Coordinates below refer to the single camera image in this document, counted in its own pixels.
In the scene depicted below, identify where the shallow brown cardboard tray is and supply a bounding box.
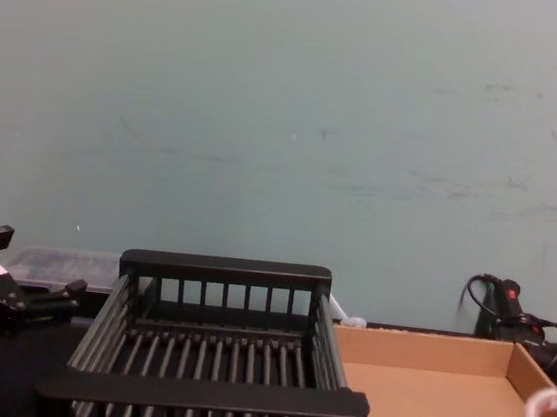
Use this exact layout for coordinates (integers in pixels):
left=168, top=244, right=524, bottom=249
left=321, top=320, right=557, bottom=417

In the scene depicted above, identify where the clear plastic case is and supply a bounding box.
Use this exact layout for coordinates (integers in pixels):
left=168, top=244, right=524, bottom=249
left=0, top=241, right=126, bottom=298

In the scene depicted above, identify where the plain pale wall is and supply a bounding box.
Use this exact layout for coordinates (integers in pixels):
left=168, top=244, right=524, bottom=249
left=0, top=0, right=557, bottom=348

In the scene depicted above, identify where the black rack with steel bars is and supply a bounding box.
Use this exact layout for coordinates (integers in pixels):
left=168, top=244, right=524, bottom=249
left=30, top=235, right=386, bottom=417

